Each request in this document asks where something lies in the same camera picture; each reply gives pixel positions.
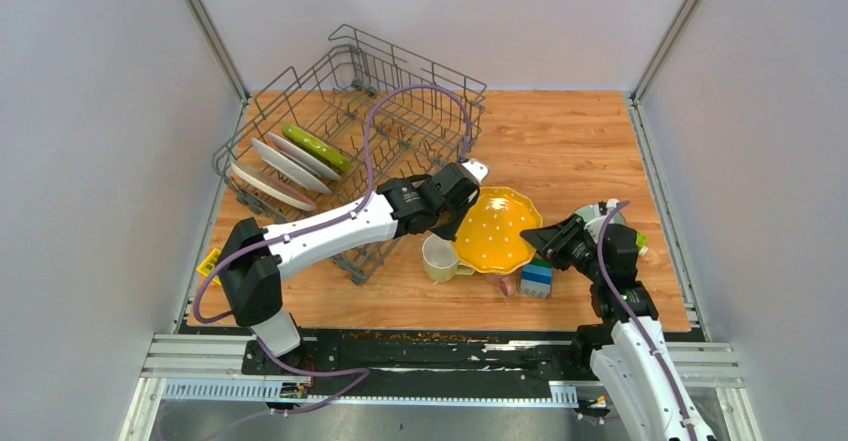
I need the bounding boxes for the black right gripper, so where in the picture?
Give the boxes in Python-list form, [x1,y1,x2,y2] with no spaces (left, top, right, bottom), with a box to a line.
[517,213,604,283]

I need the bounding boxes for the yellow polka dot plate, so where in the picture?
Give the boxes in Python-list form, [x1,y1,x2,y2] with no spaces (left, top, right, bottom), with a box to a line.
[452,186,544,274]

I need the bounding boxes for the green scalloped plate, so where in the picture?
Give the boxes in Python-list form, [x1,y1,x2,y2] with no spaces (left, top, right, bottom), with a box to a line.
[281,123,353,172]

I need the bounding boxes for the grey wire dish rack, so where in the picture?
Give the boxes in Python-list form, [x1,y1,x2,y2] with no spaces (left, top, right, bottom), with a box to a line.
[211,23,488,287]

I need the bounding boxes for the red and teal floral plate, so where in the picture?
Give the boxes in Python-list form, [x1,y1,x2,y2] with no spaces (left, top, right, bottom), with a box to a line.
[251,138,330,193]

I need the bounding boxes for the cream and pink plate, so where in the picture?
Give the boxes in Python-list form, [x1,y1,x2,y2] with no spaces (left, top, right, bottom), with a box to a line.
[231,161,317,212]

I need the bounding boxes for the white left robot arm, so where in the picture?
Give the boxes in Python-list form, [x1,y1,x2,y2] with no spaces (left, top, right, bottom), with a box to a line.
[216,159,489,374]

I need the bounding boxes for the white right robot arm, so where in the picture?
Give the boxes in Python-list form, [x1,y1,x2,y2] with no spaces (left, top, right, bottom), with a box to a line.
[521,214,716,440]

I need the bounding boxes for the green blue grey block stack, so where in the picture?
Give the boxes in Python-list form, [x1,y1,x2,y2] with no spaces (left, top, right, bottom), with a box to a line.
[519,257,554,298]

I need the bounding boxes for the stacked teal and yellow bowls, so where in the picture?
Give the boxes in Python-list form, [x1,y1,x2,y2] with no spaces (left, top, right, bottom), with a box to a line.
[575,203,627,225]

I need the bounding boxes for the pink mug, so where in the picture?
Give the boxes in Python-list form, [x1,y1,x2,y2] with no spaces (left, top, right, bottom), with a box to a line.
[496,273,518,298]

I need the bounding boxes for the yellow mug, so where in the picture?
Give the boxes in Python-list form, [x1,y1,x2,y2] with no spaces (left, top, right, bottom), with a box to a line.
[421,234,476,284]

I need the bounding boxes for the small red yellow green toy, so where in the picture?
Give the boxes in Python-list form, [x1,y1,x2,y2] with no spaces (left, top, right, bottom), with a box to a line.
[635,231,649,257]

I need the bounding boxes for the yellow red blue toy block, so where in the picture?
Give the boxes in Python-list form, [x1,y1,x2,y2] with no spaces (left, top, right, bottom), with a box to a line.
[195,248,221,285]

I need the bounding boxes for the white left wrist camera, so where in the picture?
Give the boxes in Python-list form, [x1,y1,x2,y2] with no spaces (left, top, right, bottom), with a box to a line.
[460,159,490,185]

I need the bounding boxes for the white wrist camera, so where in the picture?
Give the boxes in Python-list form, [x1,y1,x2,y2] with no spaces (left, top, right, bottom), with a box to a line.
[460,159,490,185]
[594,198,626,224]

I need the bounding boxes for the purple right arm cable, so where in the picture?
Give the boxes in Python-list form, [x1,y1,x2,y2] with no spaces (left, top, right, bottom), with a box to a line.
[596,200,700,441]

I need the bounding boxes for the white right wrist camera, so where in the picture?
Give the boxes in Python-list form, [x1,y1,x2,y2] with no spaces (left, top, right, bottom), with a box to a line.
[594,198,626,224]

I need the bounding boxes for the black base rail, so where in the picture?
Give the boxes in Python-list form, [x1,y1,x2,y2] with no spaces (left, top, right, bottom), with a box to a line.
[142,323,743,419]

